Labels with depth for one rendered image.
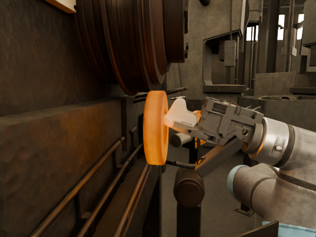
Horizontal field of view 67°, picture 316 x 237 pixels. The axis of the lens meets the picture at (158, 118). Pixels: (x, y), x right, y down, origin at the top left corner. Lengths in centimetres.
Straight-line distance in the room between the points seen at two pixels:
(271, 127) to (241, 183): 19
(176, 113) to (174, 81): 299
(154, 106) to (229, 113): 14
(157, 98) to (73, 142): 17
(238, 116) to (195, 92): 290
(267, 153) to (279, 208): 11
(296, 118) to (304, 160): 245
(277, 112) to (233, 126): 234
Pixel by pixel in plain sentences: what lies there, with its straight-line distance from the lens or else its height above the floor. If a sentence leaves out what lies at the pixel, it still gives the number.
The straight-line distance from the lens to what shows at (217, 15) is 344.
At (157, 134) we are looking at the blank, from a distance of 44.
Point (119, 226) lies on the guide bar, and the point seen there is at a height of 69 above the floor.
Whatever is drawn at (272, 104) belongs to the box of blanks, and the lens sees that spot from 279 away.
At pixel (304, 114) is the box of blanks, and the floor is 58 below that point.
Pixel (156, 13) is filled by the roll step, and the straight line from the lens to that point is 57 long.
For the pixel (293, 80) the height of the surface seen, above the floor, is 96.
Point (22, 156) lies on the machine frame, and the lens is 34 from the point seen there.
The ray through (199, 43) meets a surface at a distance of 341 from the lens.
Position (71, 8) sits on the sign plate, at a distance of 55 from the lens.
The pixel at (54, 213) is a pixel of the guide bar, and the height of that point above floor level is 73.
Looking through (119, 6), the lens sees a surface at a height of 107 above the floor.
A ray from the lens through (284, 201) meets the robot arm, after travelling 54.
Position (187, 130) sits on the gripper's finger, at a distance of 47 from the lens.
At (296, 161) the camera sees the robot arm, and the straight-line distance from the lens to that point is 52.
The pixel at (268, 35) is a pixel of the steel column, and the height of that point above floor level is 254.
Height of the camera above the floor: 92
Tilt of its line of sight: 8 degrees down
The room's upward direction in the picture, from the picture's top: straight up
